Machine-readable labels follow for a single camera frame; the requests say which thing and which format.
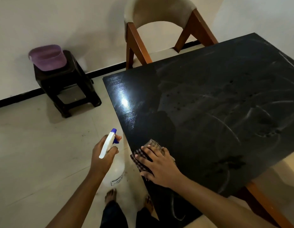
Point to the purple plastic tub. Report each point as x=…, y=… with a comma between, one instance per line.
x=47, y=58

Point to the person's left thumb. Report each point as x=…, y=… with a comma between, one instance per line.
x=113, y=151

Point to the white blue-nozzle spray bottle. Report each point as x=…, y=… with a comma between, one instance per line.
x=114, y=172

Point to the person's foot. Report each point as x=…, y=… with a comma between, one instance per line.
x=148, y=203
x=110, y=195

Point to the brown wooden table leg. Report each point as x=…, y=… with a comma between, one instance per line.
x=263, y=206

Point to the person's right forearm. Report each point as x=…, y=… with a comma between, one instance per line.
x=208, y=204

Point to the person's left hand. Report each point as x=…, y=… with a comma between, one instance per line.
x=98, y=155

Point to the person's left forearm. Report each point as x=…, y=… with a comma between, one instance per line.
x=78, y=201

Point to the person's right hand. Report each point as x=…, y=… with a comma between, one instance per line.
x=162, y=168

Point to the person's right middle finger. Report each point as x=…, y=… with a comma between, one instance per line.
x=148, y=152

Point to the checked cleaning cloth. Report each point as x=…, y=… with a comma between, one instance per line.
x=157, y=145

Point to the person's right little finger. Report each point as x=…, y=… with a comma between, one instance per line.
x=167, y=154

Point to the person's right foot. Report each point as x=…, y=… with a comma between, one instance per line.
x=148, y=203

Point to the person's right thumb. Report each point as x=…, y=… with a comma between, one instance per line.
x=146, y=175

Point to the person's left foot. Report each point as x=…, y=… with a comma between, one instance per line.
x=110, y=195

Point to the black plastic stool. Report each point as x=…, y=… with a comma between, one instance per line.
x=66, y=78

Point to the beige upholstered wooden chair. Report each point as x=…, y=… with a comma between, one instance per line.
x=158, y=9

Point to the person's dark trousers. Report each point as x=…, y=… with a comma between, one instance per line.
x=113, y=217

